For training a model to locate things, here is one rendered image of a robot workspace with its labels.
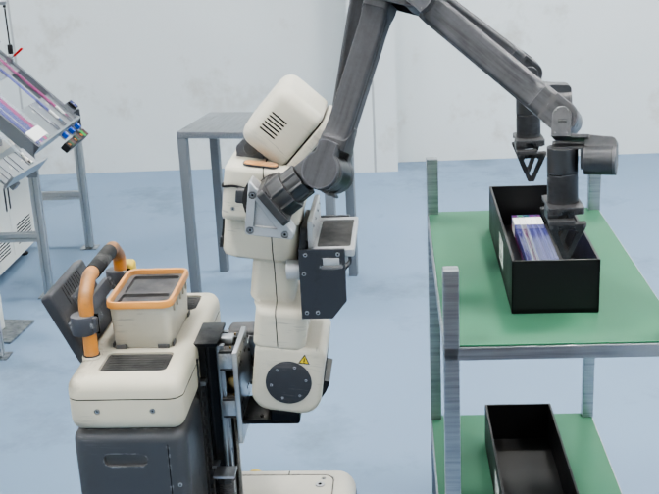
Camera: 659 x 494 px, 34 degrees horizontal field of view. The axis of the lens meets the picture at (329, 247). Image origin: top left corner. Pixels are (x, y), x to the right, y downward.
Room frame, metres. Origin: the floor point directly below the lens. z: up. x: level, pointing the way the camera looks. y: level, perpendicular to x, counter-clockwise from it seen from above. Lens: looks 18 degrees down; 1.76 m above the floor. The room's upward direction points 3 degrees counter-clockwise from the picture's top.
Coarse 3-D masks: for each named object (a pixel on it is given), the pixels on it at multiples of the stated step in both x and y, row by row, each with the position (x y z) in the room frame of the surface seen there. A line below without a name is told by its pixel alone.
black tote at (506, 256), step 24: (504, 192) 2.57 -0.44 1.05; (528, 192) 2.56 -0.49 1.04; (504, 216) 2.57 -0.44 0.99; (576, 216) 2.29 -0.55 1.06; (504, 240) 2.17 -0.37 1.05; (552, 240) 2.43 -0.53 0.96; (504, 264) 2.16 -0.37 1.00; (528, 264) 2.00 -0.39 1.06; (552, 264) 2.00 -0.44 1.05; (576, 264) 2.00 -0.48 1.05; (528, 288) 2.00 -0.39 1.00; (552, 288) 2.00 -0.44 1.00; (576, 288) 2.00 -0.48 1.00; (528, 312) 2.00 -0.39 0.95; (552, 312) 2.00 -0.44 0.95; (576, 312) 2.00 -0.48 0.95
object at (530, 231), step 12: (516, 216) 2.53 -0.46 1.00; (528, 216) 2.53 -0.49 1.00; (516, 228) 2.43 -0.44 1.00; (528, 228) 2.42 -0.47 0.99; (540, 228) 2.42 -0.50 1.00; (516, 240) 2.42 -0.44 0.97; (528, 240) 2.33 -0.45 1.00; (540, 240) 2.33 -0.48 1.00; (528, 252) 2.25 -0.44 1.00; (540, 252) 2.25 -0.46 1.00; (552, 252) 2.24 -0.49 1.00
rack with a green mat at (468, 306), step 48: (432, 192) 2.73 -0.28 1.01; (432, 240) 2.51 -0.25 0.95; (480, 240) 2.49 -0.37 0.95; (432, 288) 2.73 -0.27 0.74; (480, 288) 2.16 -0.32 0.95; (624, 288) 2.12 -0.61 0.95; (432, 336) 2.73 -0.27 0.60; (480, 336) 1.90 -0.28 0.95; (528, 336) 1.89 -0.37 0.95; (576, 336) 1.88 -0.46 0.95; (624, 336) 1.87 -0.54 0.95; (432, 384) 2.73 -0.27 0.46; (432, 432) 2.66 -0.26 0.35; (480, 432) 2.64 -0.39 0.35; (576, 432) 2.61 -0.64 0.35; (432, 480) 2.73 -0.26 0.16; (480, 480) 2.39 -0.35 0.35; (576, 480) 2.37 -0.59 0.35
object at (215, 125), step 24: (216, 120) 4.93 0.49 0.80; (240, 120) 4.90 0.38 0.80; (216, 144) 5.09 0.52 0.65; (216, 168) 5.09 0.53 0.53; (192, 192) 4.72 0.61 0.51; (216, 192) 5.10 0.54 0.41; (192, 216) 4.70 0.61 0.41; (216, 216) 5.10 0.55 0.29; (192, 240) 4.69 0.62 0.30; (192, 264) 4.70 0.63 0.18; (192, 288) 4.70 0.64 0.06
